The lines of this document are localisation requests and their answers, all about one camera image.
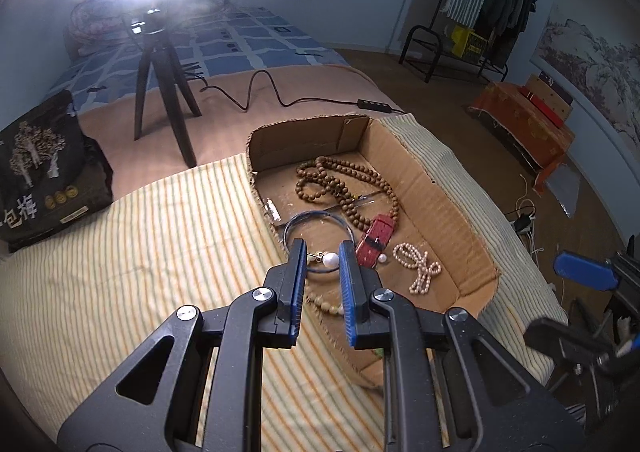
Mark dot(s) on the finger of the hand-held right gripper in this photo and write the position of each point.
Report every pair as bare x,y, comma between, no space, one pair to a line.
585,271
560,337

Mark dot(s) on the orange covered box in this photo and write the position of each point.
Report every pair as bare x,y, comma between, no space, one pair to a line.
520,127

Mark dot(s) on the pearl stud earring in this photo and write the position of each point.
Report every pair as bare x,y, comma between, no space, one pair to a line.
328,260

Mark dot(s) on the landscape wall painting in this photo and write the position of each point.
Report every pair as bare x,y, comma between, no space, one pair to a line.
590,57

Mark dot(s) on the black clothes rack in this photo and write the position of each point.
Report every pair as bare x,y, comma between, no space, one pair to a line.
411,40

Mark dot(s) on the metal bangle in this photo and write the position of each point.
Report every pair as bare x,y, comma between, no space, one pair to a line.
286,232

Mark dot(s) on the floor power strip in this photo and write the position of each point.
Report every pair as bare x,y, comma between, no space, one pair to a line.
524,221

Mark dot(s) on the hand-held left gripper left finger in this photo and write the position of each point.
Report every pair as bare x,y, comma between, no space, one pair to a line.
299,282

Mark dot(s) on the red box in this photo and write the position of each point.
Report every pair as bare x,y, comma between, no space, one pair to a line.
540,107

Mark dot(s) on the person's right hand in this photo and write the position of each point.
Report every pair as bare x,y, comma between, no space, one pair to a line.
631,337

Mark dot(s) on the cardboard box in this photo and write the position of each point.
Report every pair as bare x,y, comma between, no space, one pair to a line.
450,232

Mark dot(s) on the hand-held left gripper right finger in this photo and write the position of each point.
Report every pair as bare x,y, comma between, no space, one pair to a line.
347,292

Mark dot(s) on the small clear plastic piece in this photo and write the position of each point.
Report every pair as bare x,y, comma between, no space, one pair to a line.
273,211

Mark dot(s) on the dark hanging clothes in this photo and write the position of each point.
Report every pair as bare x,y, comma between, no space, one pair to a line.
505,7

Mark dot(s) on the black printed bag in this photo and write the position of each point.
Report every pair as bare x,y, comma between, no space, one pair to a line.
50,182

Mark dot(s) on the blue checked blanket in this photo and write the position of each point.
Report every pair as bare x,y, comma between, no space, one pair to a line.
240,37

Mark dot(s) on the striped cloth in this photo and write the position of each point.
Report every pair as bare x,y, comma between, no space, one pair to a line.
150,257

